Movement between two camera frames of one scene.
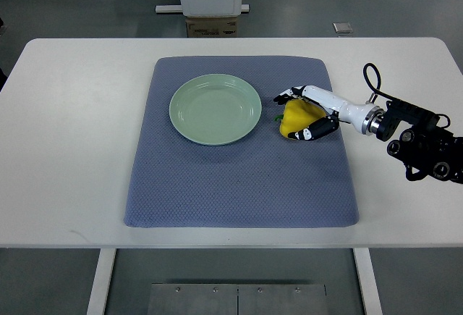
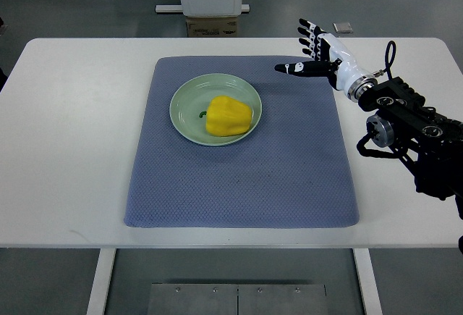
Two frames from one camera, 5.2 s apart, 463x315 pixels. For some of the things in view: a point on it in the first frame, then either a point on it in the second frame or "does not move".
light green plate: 216,109 does not move
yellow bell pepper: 297,115 to 227,116
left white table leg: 100,287 does not move
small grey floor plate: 342,27 does not move
